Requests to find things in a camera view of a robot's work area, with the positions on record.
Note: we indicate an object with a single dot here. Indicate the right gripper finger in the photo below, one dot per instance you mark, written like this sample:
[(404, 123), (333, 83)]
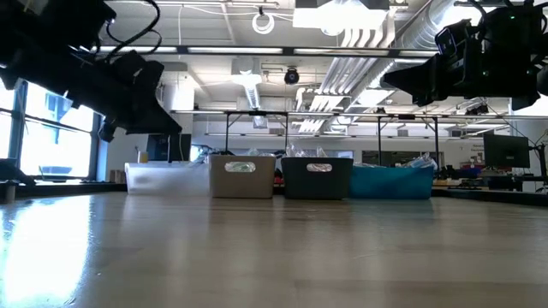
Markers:
[(415, 79)]

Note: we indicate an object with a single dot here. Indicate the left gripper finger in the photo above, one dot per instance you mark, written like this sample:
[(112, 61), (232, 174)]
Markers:
[(154, 122), (107, 132)]

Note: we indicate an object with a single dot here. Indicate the green toothbrush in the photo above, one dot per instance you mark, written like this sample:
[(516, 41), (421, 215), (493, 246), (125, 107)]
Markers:
[(240, 167), (252, 152)]

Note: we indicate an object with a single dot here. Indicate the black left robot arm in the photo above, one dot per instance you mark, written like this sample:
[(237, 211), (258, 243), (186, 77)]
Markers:
[(43, 21)]

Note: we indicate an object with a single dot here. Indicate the long ceiling light strip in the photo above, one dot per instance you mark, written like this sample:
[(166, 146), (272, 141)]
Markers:
[(342, 51), (417, 54), (235, 50), (167, 49)]

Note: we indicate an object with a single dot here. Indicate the black computer monitor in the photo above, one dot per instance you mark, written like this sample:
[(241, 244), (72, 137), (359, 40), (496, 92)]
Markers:
[(507, 150), (180, 147)]

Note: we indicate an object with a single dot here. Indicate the yellow cup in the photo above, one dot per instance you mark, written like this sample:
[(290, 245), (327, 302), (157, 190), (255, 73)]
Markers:
[(142, 157)]

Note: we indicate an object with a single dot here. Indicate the brown cardboard box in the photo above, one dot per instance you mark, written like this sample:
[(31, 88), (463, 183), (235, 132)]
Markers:
[(117, 176)]

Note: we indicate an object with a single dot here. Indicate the large window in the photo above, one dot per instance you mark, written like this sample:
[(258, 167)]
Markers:
[(55, 145)]

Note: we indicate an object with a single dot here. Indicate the white plastic bin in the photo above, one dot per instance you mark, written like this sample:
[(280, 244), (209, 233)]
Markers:
[(171, 179)]

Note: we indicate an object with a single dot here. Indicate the white ceiling baffles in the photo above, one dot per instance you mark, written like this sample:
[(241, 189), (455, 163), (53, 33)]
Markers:
[(342, 72)]

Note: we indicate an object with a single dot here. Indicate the white ceiling light panel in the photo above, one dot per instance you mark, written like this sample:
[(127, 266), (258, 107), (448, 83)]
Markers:
[(338, 17)]

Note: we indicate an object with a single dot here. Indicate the teal plastic bin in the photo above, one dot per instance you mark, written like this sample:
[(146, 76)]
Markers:
[(385, 184)]

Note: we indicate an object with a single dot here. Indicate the black equipment on desk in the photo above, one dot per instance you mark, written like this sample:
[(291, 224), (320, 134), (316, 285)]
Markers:
[(471, 175)]

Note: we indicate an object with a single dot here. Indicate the beige plastic bin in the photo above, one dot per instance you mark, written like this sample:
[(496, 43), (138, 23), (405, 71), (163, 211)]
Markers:
[(257, 184)]

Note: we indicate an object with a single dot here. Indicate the black round ceiling speaker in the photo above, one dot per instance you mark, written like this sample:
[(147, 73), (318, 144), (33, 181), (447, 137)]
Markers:
[(291, 76)]

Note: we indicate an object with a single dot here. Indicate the dark grey plastic bin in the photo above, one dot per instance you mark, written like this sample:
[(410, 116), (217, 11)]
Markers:
[(338, 184)]

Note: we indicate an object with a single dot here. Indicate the silver round air duct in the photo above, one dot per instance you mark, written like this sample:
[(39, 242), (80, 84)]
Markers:
[(411, 34)]

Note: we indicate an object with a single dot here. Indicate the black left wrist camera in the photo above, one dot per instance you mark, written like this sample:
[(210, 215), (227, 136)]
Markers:
[(137, 70)]

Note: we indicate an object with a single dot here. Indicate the white air duct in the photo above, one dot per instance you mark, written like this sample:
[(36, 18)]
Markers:
[(252, 92)]

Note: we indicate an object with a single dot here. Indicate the black workstation frame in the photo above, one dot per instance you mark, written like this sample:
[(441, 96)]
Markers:
[(257, 113)]

